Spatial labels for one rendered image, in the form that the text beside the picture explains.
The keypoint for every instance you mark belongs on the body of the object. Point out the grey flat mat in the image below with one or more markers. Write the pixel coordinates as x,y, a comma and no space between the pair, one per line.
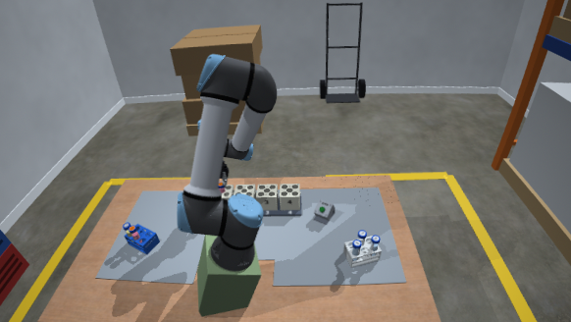
306,252

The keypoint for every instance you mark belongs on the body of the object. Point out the light grey tube rack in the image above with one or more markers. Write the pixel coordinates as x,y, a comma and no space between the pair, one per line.
362,256

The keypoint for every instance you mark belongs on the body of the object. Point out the white bucket adapter with holes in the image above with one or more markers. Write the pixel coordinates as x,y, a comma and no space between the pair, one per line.
289,197
229,192
246,189
266,195

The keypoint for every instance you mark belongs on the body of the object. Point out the blue tube rack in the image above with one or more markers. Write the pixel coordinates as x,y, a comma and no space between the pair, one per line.
149,241

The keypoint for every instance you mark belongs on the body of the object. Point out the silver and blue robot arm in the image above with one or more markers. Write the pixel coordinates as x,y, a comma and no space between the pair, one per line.
223,82

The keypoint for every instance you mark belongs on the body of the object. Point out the grey sloped desk with green button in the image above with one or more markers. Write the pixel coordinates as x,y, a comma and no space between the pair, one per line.
324,208

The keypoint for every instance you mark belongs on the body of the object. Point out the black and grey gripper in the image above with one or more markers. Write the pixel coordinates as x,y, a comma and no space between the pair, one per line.
226,173

